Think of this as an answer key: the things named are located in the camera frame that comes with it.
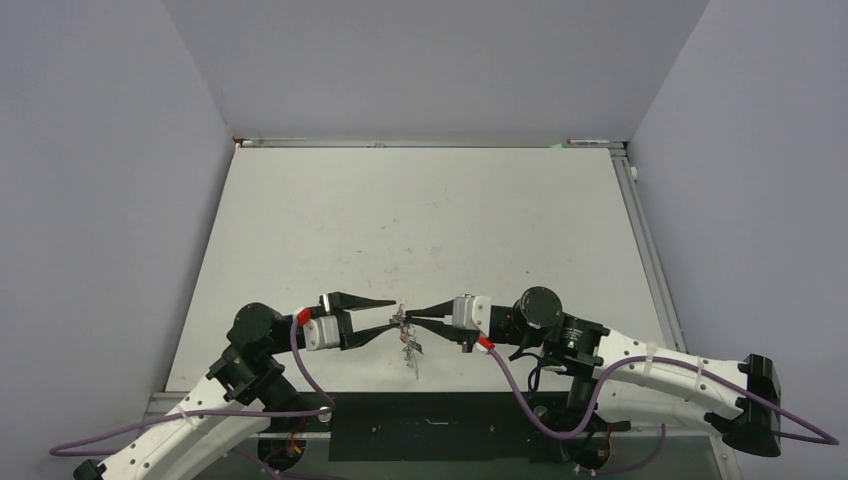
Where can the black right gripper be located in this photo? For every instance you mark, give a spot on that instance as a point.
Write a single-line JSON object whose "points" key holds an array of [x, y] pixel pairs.
{"points": [[459, 335]]}

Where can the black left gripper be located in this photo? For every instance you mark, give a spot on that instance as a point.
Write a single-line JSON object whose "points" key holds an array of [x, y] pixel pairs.
{"points": [[340, 306]]}

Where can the metal carabiner keyring with keys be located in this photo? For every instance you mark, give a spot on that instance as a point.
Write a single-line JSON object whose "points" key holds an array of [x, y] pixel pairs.
{"points": [[411, 347]]}

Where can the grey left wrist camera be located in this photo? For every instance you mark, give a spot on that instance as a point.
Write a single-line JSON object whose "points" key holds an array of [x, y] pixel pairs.
{"points": [[319, 333]]}

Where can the red white marker pen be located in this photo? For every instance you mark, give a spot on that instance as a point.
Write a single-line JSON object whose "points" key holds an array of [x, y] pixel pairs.
{"points": [[588, 142]]}

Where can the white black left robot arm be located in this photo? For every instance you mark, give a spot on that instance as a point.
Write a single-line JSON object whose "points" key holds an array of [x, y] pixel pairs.
{"points": [[260, 376]]}

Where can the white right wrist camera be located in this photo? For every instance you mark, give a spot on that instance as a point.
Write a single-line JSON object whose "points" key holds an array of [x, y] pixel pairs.
{"points": [[473, 313]]}

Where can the aluminium right table rail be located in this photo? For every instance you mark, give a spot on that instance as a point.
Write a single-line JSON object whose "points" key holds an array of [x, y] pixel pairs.
{"points": [[656, 279]]}

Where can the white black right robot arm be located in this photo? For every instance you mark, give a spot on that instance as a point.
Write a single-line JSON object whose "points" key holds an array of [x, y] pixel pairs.
{"points": [[618, 378]]}

